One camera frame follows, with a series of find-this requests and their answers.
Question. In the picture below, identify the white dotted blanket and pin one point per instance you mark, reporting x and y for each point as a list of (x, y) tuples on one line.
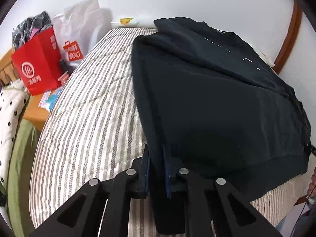
[(13, 100)]

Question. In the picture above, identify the person's right hand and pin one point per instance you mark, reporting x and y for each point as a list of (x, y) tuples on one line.
[(311, 188)]

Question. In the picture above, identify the papers and packets on table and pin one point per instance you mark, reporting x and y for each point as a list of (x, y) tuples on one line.
[(49, 97)]

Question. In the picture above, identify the red paper shopping bag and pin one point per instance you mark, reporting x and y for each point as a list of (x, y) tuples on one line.
[(37, 63)]

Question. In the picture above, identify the green bed sheet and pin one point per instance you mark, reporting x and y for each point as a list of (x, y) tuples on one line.
[(19, 176)]

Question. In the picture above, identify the brown wooden door frame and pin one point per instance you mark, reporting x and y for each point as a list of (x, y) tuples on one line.
[(290, 38)]

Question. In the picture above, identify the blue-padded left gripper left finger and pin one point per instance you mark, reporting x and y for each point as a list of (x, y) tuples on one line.
[(100, 208)]

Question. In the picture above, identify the wooden bedside table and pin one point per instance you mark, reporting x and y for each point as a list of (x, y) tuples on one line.
[(36, 115)]

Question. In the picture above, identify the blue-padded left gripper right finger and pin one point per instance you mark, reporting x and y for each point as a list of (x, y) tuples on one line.
[(214, 207)]

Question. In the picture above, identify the grey plaid clothes in bag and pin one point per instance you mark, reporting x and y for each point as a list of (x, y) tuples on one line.
[(29, 28)]

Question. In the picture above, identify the wooden headboard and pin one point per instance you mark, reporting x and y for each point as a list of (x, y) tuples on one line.
[(7, 71)]

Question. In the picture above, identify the striped beige mattress quilt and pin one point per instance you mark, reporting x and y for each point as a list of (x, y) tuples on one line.
[(93, 130)]

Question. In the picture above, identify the black sweatshirt with white letters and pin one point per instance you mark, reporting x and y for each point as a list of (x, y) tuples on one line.
[(208, 98)]

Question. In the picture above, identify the white Miniso plastic bag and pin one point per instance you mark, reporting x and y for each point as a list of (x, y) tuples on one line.
[(78, 29)]

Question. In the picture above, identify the rolled white mat yellow ducks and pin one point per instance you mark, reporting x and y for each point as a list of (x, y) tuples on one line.
[(136, 22)]

